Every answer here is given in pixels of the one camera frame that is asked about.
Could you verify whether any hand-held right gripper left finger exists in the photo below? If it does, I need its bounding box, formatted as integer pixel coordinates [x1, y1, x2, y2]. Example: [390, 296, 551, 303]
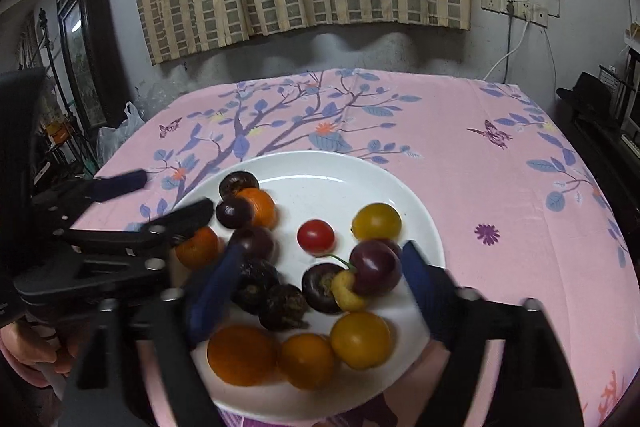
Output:
[60, 241, 247, 427]

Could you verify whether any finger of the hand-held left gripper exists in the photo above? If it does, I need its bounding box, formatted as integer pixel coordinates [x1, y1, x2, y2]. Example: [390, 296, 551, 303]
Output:
[52, 198, 216, 260]
[35, 169, 149, 228]

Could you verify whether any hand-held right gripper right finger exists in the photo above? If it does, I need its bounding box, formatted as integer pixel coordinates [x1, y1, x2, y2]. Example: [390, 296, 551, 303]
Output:
[400, 239, 586, 427]

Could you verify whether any wrinkled dark passion fruit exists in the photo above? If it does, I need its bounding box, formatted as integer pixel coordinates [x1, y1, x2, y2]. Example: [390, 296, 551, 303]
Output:
[232, 258, 280, 314]
[259, 284, 311, 333]

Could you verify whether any large dark purple plum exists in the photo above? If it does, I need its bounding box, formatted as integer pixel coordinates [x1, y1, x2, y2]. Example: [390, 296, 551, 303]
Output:
[348, 239, 402, 297]

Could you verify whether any large orange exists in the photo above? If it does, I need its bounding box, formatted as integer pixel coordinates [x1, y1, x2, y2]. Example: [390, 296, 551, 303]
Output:
[206, 325, 278, 387]

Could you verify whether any small yellow green fruit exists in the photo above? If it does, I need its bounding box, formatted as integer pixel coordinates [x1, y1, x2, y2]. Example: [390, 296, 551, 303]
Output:
[331, 270, 368, 312]

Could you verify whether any dark brown round fruit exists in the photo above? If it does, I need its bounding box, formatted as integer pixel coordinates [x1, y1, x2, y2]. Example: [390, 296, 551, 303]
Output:
[219, 172, 260, 200]
[301, 263, 341, 314]

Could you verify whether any green yellow citrus fruit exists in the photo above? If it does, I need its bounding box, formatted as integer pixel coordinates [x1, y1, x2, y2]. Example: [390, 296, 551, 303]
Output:
[351, 203, 402, 242]

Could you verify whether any yellow orange citrus fruit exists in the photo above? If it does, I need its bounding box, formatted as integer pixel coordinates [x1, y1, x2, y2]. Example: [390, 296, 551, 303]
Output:
[330, 312, 392, 370]

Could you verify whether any red cherry tomato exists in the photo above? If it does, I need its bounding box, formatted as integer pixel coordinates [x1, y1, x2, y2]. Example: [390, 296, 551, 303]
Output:
[297, 219, 335, 255]

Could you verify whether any small orange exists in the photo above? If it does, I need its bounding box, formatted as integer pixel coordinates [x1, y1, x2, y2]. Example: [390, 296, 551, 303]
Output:
[175, 227, 221, 270]
[237, 188, 277, 229]
[277, 333, 336, 390]

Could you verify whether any white oval plate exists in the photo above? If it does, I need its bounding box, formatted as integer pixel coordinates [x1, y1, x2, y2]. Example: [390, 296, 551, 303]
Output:
[165, 150, 447, 425]

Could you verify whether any person's left hand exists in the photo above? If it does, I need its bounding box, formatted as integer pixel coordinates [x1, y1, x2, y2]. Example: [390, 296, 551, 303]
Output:
[0, 319, 81, 390]

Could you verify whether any white plastic bag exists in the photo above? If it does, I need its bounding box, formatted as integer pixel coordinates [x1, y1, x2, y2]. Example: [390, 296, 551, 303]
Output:
[95, 101, 146, 168]

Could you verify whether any pink printed blanket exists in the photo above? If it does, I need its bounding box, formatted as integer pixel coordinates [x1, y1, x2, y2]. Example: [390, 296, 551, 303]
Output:
[70, 68, 632, 427]

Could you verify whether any black framed picture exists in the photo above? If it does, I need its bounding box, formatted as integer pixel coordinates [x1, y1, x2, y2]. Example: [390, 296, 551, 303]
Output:
[56, 0, 126, 132]

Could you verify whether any black hat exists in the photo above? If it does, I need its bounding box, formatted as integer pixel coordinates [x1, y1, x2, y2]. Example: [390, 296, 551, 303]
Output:
[556, 72, 621, 130]

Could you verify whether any white cable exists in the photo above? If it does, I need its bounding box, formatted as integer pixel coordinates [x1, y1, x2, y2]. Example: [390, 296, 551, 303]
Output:
[482, 4, 531, 82]

